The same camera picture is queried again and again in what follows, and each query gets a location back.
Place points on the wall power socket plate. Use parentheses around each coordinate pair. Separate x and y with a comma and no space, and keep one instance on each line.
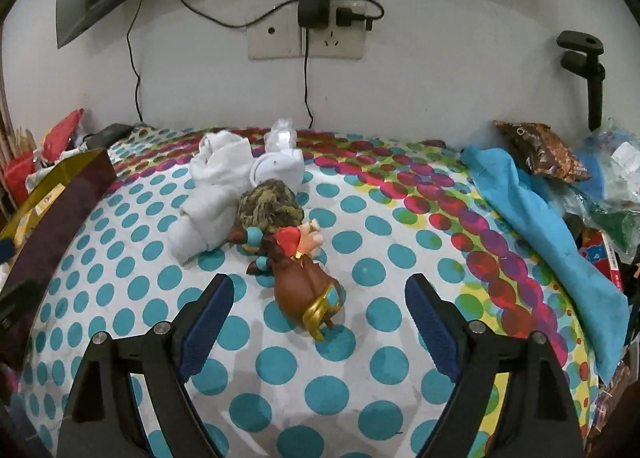
(306,33)

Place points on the blue cloth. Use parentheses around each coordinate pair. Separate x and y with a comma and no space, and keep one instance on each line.
(545,233)

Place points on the white rolled cloth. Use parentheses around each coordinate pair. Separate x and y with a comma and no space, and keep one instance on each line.
(212,190)

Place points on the polka dot tablecloth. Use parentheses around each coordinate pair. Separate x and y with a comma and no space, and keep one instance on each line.
(350,388)

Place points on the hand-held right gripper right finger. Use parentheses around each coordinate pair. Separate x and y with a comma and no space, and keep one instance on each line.
(434,325)

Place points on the red printed box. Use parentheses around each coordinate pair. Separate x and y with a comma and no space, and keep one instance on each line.
(602,258)

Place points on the brown toy figurine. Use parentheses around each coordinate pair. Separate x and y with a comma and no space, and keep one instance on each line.
(295,258)

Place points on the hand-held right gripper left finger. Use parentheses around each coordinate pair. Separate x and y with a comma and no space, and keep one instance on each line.
(207,323)

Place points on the red packet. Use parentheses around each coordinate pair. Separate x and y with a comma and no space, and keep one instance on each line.
(62,136)

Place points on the white round gadget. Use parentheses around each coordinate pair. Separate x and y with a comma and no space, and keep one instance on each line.
(277,163)

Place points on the brown snack packet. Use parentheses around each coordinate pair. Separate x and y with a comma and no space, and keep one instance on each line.
(542,148)

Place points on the clear plastic bag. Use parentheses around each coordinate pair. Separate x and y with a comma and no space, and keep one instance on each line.
(607,173)

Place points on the black power adapter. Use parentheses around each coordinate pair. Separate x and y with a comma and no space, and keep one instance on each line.
(314,3)

